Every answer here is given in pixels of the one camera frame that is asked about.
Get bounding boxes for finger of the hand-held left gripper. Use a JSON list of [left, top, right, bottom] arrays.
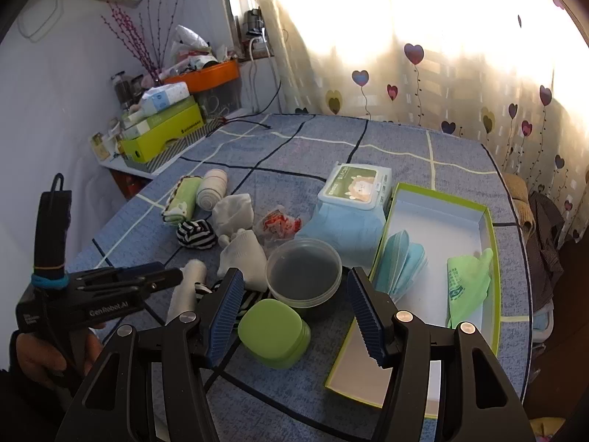
[[69, 262, 165, 286], [80, 268, 184, 296]]

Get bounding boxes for green-edged cardboard box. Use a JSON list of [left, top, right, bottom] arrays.
[[324, 182, 502, 421]]

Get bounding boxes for purple flower branches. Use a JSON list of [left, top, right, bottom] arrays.
[[101, 0, 187, 79]]

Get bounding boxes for black white striped sock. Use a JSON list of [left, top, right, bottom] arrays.
[[177, 219, 217, 252], [193, 281, 268, 325]]

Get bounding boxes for white wire hanger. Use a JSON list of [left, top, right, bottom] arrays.
[[18, 0, 61, 43]]

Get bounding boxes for tan knitted cloth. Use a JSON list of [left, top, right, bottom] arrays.
[[504, 172, 535, 231]]

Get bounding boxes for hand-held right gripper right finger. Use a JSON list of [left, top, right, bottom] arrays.
[[346, 266, 537, 442]]

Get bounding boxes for white rolled cloth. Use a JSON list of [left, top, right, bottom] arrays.
[[166, 259, 209, 325]]

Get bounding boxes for stack of blue face masks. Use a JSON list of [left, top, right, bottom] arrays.
[[372, 230, 428, 305]]

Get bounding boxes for orange tray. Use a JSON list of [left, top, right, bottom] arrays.
[[163, 61, 241, 94]]

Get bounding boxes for striped cardboard box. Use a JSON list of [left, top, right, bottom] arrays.
[[124, 117, 222, 176]]

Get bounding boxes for clear red snack packet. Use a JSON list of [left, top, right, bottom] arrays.
[[253, 208, 307, 240]]

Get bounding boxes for person's left hand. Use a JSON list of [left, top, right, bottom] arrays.
[[9, 320, 104, 392]]

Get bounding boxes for glass jar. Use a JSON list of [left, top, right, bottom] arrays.
[[112, 71, 133, 109]]

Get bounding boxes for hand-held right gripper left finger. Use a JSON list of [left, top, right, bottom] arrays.
[[55, 268, 246, 442]]

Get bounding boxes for pale blue wet wipes pack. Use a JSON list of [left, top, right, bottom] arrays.
[[299, 163, 393, 277]]

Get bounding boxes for blue checked bed sheet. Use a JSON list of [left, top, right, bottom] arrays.
[[64, 113, 535, 442]]

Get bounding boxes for white side shelf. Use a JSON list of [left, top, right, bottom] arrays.
[[99, 157, 157, 178]]

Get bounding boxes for pale green flat box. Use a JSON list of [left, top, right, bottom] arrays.
[[122, 97, 198, 139]]

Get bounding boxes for green square lidded box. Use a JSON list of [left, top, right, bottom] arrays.
[[238, 298, 311, 370]]

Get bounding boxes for dark windowsill appliance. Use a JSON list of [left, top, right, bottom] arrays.
[[244, 8, 264, 38]]

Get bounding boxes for black cable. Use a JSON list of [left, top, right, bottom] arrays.
[[221, 62, 282, 130]]

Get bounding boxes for heart print curtain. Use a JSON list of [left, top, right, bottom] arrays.
[[225, 0, 589, 240]]

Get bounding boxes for green folded bag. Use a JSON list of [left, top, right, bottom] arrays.
[[445, 249, 495, 330]]

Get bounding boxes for white cable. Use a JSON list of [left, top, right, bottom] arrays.
[[248, 37, 278, 111]]

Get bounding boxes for rolled beige striped sock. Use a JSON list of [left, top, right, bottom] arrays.
[[197, 169, 229, 210]]

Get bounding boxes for green rolled towel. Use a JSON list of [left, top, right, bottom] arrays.
[[162, 176, 202, 226]]

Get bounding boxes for pale blue tissue packet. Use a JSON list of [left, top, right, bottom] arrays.
[[140, 82, 190, 116]]

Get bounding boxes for person's left forearm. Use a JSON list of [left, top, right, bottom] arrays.
[[0, 368, 77, 442]]

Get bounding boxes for grey garment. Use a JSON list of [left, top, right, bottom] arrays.
[[525, 191, 581, 341]]

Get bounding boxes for white plastic bag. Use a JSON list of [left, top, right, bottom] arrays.
[[170, 24, 231, 74]]

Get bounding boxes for lime green cardboard box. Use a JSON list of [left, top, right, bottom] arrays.
[[120, 104, 205, 163]]

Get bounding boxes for translucent storage box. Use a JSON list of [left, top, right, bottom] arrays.
[[193, 76, 243, 116]]

